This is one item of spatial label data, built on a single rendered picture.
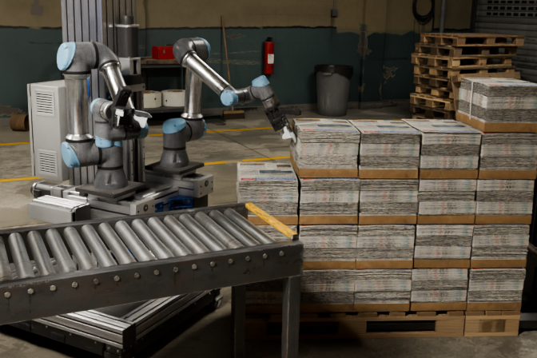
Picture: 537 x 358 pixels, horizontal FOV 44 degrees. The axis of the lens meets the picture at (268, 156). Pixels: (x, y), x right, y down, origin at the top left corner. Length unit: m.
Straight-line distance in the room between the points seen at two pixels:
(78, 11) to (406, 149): 1.67
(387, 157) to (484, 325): 1.04
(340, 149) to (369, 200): 0.29
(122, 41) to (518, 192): 2.04
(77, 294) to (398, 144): 1.71
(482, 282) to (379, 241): 0.58
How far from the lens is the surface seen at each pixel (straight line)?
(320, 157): 3.19
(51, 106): 3.40
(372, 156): 3.22
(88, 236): 2.55
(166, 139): 3.44
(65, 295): 2.21
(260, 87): 3.24
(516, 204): 3.52
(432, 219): 3.38
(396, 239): 3.36
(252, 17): 10.23
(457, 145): 3.33
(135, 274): 2.23
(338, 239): 3.30
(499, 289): 3.65
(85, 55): 2.93
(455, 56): 9.44
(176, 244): 2.42
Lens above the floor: 1.63
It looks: 13 degrees down
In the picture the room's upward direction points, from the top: 1 degrees clockwise
